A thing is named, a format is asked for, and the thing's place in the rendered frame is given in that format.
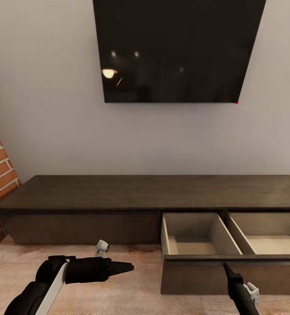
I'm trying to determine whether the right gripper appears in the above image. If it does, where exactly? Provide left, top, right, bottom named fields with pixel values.
left=224, top=261, right=255, bottom=309

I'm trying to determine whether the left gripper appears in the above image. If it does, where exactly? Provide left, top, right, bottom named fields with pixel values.
left=79, top=257, right=134, bottom=283

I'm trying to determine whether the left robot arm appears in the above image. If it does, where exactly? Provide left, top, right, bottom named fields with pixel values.
left=4, top=240, right=134, bottom=315

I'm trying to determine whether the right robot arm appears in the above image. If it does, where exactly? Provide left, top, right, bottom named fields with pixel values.
left=224, top=261, right=259, bottom=315

